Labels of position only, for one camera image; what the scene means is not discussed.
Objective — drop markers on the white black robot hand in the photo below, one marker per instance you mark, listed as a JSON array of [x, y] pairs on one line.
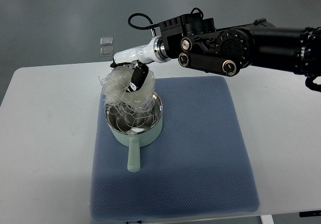
[[140, 56]]

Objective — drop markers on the white vermicelli noodle nest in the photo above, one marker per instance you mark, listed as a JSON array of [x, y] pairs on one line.
[[116, 98]]

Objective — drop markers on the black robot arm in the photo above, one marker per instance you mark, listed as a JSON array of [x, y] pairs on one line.
[[198, 45]]

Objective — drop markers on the mint green steel pot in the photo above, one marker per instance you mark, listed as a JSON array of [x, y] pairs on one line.
[[137, 140]]

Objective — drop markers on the upper floor metal plate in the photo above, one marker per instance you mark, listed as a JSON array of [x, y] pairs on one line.
[[106, 41]]

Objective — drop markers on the blue grey table mat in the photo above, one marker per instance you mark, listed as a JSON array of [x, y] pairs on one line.
[[198, 164]]

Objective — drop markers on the wire steaming rack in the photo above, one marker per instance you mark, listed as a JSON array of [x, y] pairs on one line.
[[130, 122]]

